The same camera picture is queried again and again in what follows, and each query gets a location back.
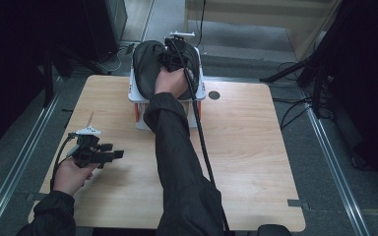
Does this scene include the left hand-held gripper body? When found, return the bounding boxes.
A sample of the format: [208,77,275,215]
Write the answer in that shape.
[68,126,116,170]

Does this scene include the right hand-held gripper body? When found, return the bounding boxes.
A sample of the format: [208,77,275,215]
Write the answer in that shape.
[158,30,196,73]

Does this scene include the black flip-flop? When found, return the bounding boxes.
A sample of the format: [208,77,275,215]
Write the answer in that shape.
[132,39,167,100]
[163,45,201,101]

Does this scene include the white plastic shoe box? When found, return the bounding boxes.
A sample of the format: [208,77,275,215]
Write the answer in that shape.
[127,45,208,131]

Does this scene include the person's right hand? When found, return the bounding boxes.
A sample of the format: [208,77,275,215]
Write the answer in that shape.
[154,67,195,99]

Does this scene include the person's left hand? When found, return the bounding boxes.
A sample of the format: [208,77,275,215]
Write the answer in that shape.
[49,157,99,197]

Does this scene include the dark cabinet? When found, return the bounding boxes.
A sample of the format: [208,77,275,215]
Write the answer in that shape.
[82,0,128,63]

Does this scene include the black metal stand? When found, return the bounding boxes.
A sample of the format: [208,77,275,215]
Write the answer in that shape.
[42,45,77,107]

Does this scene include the black tripod stand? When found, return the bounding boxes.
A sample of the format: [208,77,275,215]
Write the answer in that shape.
[259,48,333,119]

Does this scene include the black curtain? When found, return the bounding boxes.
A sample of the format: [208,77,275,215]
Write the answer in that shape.
[321,0,378,195]
[0,0,90,156]

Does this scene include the dark rounded object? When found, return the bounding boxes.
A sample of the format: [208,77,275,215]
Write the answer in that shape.
[257,223,293,236]

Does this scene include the grey tape strip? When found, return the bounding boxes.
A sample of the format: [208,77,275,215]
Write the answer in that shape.
[287,199,310,210]

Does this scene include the left hand-held gripper cable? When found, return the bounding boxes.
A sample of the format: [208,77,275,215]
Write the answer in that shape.
[50,132,80,191]

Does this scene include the hand-held gripper cable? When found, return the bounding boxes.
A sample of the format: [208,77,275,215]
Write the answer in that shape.
[50,132,80,191]
[168,38,230,236]

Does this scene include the black hanging cable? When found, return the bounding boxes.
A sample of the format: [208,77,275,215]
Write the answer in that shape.
[195,0,208,53]

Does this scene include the thin pale floor cable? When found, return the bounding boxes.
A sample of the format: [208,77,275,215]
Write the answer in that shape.
[96,48,126,73]

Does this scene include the metal floor rail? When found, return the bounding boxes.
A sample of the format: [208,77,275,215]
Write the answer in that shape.
[303,97,372,236]
[0,77,63,236]

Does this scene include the right hand-held gripper cable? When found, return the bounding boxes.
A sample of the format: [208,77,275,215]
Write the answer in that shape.
[168,38,230,236]

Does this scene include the black floor cables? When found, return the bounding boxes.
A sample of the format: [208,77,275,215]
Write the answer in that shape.
[272,96,316,131]

